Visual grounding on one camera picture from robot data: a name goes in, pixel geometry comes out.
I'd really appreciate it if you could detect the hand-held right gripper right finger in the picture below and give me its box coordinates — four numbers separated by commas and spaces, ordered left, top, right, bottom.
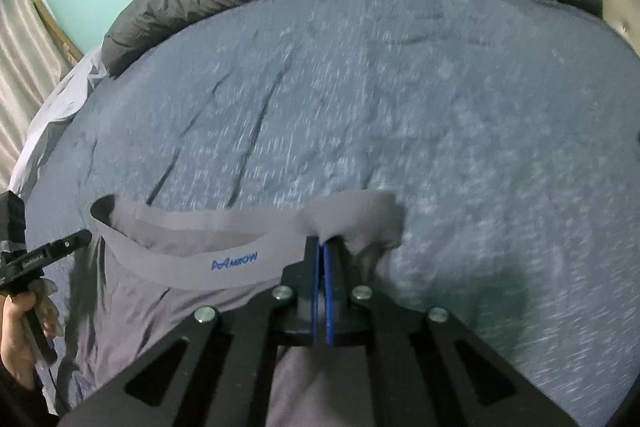
322, 239, 581, 427

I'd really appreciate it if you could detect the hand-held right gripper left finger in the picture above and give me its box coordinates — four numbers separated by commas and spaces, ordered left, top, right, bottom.
60, 237, 321, 427

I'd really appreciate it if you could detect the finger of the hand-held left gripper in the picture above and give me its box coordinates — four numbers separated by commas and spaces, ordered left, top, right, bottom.
47, 229, 93, 259

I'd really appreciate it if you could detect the grey underwear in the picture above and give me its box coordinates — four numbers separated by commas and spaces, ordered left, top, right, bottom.
57, 189, 405, 427

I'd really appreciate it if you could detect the person's left hand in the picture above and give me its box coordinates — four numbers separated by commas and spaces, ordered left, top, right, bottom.
0, 279, 62, 390

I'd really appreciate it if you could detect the light grey blanket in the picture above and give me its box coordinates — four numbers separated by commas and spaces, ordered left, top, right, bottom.
10, 47, 108, 202

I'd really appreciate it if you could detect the pale striped curtain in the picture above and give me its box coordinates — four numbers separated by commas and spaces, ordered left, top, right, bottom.
0, 0, 68, 192

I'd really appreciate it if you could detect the bed with blue sheet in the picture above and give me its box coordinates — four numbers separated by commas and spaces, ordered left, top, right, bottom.
10, 0, 640, 427

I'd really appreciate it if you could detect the wooden frame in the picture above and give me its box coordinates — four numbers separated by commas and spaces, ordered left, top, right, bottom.
32, 0, 85, 60

